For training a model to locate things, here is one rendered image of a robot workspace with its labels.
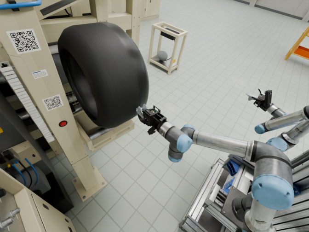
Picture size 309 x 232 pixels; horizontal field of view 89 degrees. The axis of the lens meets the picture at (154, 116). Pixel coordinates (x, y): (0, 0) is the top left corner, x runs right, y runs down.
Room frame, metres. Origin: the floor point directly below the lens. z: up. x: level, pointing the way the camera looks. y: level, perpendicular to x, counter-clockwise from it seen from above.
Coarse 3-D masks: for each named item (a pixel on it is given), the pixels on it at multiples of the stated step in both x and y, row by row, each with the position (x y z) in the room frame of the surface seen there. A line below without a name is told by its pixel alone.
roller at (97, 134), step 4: (128, 120) 0.74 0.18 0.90; (120, 124) 0.69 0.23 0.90; (100, 128) 0.60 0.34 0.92; (104, 128) 0.61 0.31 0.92; (112, 128) 0.64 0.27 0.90; (92, 132) 0.57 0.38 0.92; (96, 132) 0.57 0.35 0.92; (100, 132) 0.58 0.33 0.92; (104, 132) 0.59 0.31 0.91; (92, 136) 0.53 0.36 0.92; (96, 136) 0.55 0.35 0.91
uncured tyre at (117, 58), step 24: (96, 24) 0.82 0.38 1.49; (72, 48) 0.65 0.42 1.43; (96, 48) 0.64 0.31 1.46; (120, 48) 0.71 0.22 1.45; (72, 72) 0.88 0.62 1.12; (96, 72) 0.56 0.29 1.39; (120, 72) 0.62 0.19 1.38; (144, 72) 0.71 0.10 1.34; (96, 96) 0.53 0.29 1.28; (120, 96) 0.56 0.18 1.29; (144, 96) 0.66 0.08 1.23; (96, 120) 0.56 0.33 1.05; (120, 120) 0.55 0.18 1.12
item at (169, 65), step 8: (152, 24) 3.20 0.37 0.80; (160, 24) 3.37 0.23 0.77; (168, 24) 3.38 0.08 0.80; (152, 32) 3.19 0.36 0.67; (160, 32) 3.46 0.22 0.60; (168, 32) 3.01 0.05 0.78; (176, 32) 3.19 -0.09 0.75; (184, 32) 3.13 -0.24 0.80; (152, 40) 3.19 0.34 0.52; (160, 40) 3.44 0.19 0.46; (176, 40) 2.92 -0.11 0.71; (184, 40) 3.17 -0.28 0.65; (152, 48) 3.22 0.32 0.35; (176, 48) 2.93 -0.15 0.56; (160, 56) 3.15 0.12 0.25; (160, 64) 3.05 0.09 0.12; (168, 64) 3.09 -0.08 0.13; (176, 64) 3.16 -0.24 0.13; (168, 72) 2.92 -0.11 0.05
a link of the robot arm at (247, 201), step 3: (249, 195) 0.37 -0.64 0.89; (252, 195) 0.36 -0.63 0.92; (243, 198) 0.37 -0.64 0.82; (246, 198) 0.36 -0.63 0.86; (249, 198) 0.35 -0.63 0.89; (252, 198) 0.34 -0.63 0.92; (243, 201) 0.35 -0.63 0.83; (246, 201) 0.34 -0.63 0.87; (249, 201) 0.34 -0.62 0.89; (243, 204) 0.34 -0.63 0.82; (246, 204) 0.32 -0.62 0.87; (249, 204) 0.32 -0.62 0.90; (246, 207) 0.31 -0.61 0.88; (249, 207) 0.30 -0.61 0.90
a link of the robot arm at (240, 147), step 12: (192, 132) 0.52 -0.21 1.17; (204, 132) 0.52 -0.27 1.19; (204, 144) 0.47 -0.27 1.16; (216, 144) 0.45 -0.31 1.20; (228, 144) 0.45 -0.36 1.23; (240, 144) 0.44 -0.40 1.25; (252, 144) 0.43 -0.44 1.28; (264, 144) 0.43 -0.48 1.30; (240, 156) 0.41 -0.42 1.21; (252, 156) 0.39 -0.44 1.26; (276, 156) 0.36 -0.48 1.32
